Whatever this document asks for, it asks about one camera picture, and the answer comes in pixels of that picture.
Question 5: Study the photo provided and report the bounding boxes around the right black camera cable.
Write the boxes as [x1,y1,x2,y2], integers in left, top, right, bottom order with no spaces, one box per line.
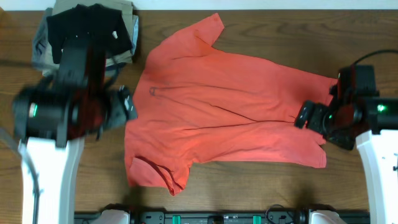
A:
[353,49,398,67]

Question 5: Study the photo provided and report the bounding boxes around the folded grey garment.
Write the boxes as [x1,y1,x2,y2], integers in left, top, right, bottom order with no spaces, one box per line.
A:
[31,7,59,70]

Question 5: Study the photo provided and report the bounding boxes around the folded light blue garment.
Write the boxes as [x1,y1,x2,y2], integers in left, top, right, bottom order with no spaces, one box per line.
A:
[131,15,139,55]

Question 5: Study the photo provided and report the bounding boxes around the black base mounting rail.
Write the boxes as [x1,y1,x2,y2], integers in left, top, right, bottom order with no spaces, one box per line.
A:
[74,205,370,224]

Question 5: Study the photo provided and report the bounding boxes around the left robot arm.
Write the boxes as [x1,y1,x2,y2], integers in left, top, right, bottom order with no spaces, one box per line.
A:
[12,37,137,223]

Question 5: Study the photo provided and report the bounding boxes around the red-orange t-shirt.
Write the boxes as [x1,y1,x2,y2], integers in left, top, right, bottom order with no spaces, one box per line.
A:
[124,14,336,195]

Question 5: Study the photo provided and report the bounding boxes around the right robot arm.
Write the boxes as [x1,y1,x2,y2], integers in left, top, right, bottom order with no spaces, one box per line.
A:
[294,64,397,223]

